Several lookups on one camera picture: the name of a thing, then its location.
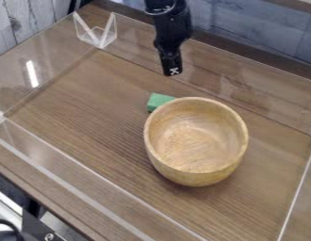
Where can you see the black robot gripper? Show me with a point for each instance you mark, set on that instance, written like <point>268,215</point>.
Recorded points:
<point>173,29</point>

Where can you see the green rectangular block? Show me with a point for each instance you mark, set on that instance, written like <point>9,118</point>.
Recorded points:
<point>156,100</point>

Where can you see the wooden bowl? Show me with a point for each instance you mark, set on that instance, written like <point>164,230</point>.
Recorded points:
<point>196,139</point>

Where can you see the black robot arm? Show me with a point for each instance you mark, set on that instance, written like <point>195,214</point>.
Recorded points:
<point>157,7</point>

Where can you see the black metal table clamp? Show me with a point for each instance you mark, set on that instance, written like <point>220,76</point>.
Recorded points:
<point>20,216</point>

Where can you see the clear acrylic corner bracket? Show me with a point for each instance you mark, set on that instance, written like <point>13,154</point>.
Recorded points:
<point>96,36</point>

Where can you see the clear acrylic tray wall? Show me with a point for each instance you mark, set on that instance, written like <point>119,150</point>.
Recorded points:
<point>104,211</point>

